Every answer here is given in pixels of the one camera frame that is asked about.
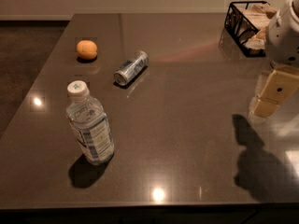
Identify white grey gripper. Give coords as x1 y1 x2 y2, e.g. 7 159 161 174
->
249 0 299 118

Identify silver blue redbull can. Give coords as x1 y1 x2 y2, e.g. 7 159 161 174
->
114 50 149 86

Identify wooden blocks in basket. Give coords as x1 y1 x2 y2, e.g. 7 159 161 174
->
238 3 276 49

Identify clear plastic water bottle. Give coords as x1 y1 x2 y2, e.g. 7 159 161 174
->
66 80 114 165

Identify orange round fruit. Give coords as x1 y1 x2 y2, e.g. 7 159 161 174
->
76 40 97 60

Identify black wire basket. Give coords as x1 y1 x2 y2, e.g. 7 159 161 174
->
224 1 267 57

